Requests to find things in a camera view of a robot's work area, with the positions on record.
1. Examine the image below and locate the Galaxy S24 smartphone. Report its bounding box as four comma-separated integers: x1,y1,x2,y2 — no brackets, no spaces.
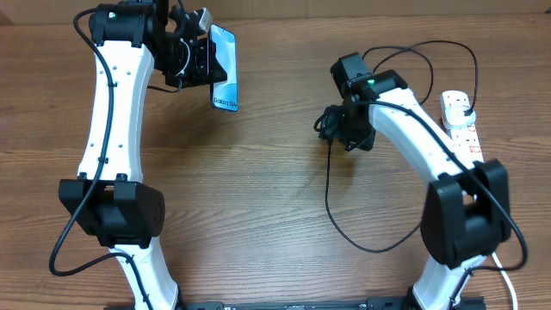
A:
209,24,238,112

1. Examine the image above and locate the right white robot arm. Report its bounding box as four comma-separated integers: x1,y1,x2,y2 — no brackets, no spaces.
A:
314,53,515,309

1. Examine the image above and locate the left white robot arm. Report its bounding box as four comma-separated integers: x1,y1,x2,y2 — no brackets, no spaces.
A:
59,0,238,310

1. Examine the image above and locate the white charger plug adapter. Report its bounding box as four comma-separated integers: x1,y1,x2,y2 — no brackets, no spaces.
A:
443,106,476,130

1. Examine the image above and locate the white power strip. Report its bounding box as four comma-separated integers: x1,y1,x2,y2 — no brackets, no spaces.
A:
440,90,484,163

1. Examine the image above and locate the white power strip cord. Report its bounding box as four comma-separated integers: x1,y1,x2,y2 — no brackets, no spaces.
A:
490,251,519,310

